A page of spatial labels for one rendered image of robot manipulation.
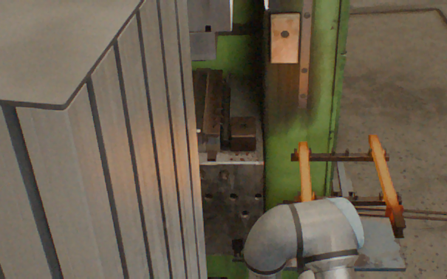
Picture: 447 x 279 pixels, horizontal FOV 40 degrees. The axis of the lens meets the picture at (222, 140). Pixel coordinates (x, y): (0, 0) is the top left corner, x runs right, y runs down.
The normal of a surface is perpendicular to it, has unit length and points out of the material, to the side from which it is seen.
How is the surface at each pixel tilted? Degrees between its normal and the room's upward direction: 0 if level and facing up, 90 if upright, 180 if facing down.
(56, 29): 0
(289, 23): 90
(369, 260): 0
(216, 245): 90
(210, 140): 90
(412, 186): 0
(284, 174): 90
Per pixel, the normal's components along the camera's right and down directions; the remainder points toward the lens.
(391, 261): -0.04, -0.80
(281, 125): -0.03, 0.60
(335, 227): 0.13, -0.24
